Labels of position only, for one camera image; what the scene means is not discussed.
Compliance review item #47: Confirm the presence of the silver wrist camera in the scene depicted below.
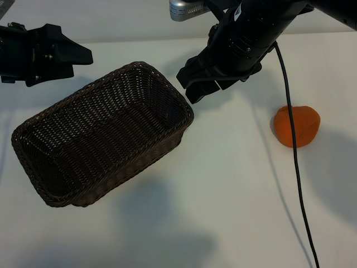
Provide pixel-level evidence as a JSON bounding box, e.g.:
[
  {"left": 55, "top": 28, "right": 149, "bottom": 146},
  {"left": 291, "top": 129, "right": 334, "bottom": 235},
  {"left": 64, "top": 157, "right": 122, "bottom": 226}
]
[{"left": 168, "top": 0, "right": 213, "bottom": 22}]

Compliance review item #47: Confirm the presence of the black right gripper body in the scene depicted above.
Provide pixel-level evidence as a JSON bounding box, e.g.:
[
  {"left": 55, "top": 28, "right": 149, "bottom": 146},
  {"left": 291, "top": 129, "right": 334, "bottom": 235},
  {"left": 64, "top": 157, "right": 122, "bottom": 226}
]
[{"left": 208, "top": 25, "right": 276, "bottom": 90}]

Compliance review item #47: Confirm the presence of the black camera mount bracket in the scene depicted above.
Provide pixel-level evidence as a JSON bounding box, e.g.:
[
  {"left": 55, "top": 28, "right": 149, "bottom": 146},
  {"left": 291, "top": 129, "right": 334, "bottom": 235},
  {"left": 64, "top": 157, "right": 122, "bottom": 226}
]
[{"left": 205, "top": 0, "right": 239, "bottom": 22}]

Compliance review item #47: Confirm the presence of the black hanging cable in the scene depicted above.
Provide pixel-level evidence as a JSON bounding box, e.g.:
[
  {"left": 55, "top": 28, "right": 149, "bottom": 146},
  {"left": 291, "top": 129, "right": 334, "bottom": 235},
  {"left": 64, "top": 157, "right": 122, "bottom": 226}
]
[{"left": 273, "top": 41, "right": 320, "bottom": 268}]

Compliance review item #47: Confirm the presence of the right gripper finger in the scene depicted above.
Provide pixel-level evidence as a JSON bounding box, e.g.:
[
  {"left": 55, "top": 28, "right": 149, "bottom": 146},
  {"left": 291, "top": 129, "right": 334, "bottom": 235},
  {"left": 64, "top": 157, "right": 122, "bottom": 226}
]
[
  {"left": 185, "top": 80, "right": 221, "bottom": 106},
  {"left": 176, "top": 54, "right": 224, "bottom": 89}
]

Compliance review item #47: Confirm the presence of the soft orange toy fruit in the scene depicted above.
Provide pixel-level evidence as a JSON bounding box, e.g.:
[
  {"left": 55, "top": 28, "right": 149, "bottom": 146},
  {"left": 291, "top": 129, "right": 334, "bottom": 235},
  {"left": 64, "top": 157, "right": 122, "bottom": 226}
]
[{"left": 272, "top": 105, "right": 321, "bottom": 149}]

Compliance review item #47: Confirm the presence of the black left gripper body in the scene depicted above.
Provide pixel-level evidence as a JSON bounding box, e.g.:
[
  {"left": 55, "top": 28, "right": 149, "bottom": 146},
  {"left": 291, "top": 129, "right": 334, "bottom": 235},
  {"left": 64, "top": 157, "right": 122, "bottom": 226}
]
[{"left": 0, "top": 23, "right": 65, "bottom": 84}]

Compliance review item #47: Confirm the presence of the dark brown woven basket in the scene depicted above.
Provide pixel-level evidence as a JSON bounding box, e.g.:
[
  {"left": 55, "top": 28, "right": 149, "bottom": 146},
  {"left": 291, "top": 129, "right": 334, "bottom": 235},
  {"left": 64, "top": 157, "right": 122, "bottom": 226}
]
[{"left": 11, "top": 61, "right": 195, "bottom": 209}]

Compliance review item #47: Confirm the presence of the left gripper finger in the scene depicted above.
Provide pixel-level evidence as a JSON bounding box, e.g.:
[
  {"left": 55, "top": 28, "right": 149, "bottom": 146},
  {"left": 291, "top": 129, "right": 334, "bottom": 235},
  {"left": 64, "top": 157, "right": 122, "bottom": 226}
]
[
  {"left": 41, "top": 24, "right": 93, "bottom": 66},
  {"left": 25, "top": 64, "right": 75, "bottom": 88}
]

